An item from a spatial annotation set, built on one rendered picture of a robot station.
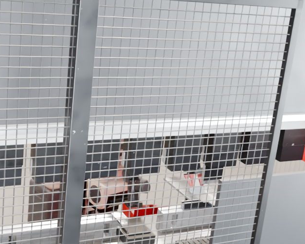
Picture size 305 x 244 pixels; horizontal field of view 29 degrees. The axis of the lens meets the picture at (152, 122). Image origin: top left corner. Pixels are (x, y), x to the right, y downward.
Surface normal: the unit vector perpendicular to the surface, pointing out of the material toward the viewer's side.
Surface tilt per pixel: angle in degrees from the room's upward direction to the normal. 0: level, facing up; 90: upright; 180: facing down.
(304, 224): 90
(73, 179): 90
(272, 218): 90
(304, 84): 90
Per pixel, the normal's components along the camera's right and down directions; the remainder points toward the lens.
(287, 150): 0.45, 0.30
